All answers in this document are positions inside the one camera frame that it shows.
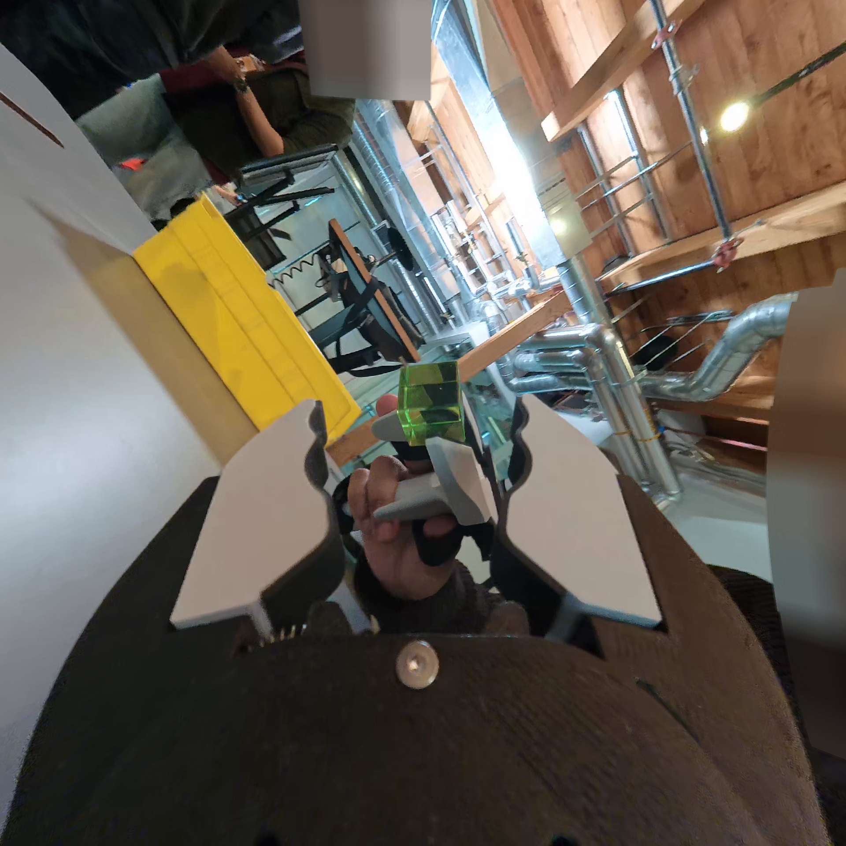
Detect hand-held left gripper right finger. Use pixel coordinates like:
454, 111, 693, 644
492, 394, 664, 643

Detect green transparent cube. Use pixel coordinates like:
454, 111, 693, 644
398, 361, 467, 447

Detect person's right forearm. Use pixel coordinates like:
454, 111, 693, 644
353, 558, 530, 637

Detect silver duct pipes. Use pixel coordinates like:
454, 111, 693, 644
509, 294, 794, 505

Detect grey cloth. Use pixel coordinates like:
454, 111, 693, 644
78, 73, 214, 222

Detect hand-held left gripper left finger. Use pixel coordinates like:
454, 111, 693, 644
170, 400, 346, 637

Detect large yellow storage bin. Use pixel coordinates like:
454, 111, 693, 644
134, 193, 362, 444

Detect person's dark knit sweater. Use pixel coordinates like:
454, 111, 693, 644
710, 565, 777, 728

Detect person's right hand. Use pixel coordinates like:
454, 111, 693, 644
347, 395, 465, 601

